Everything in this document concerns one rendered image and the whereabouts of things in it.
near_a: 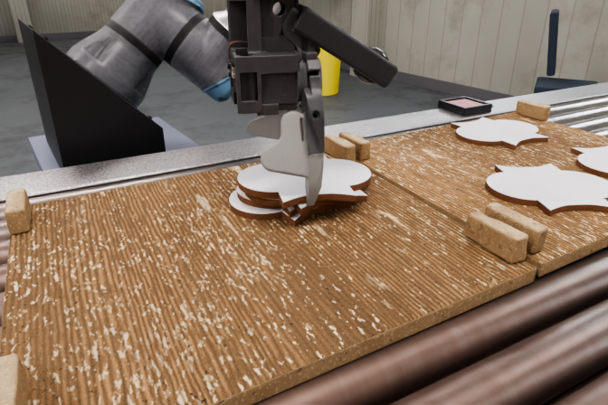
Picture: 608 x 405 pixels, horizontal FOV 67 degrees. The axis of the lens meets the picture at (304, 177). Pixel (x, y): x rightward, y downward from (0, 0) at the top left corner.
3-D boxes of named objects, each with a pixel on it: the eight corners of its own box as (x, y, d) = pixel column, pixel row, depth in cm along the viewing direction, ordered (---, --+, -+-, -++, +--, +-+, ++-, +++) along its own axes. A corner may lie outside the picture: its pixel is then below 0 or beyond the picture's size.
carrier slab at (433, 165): (331, 156, 69) (332, 146, 69) (513, 119, 88) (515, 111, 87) (538, 277, 41) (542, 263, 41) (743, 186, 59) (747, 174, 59)
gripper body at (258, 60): (231, 101, 49) (223, -20, 44) (308, 98, 51) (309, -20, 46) (238, 122, 43) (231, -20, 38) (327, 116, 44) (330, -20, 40)
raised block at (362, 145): (337, 148, 68) (337, 131, 67) (346, 146, 69) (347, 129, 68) (360, 162, 63) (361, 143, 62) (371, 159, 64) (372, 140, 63)
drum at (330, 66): (349, 93, 505) (352, 28, 478) (318, 98, 481) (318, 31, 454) (325, 86, 537) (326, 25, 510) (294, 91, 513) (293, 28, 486)
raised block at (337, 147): (322, 152, 67) (323, 134, 66) (333, 150, 67) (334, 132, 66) (345, 165, 62) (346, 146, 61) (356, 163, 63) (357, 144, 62)
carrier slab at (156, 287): (15, 221, 51) (12, 207, 50) (329, 157, 69) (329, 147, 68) (-8, 520, 23) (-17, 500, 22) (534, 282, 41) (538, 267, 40)
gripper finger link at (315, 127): (299, 158, 46) (290, 73, 46) (316, 156, 46) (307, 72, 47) (309, 152, 41) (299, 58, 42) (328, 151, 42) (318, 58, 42)
